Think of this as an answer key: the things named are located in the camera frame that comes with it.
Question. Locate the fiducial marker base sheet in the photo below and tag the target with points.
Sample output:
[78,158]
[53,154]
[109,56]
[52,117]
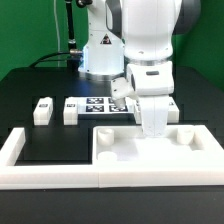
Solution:
[101,105]

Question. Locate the black camera stand pole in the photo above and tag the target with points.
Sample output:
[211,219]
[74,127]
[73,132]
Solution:
[72,64]

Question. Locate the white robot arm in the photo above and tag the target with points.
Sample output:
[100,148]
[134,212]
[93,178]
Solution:
[130,44]

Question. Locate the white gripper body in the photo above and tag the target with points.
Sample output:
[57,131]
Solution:
[150,87]

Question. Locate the white U-shaped obstacle fence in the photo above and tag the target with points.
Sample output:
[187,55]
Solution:
[102,175]

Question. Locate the white desk top tray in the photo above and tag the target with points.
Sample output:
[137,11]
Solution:
[180,144]

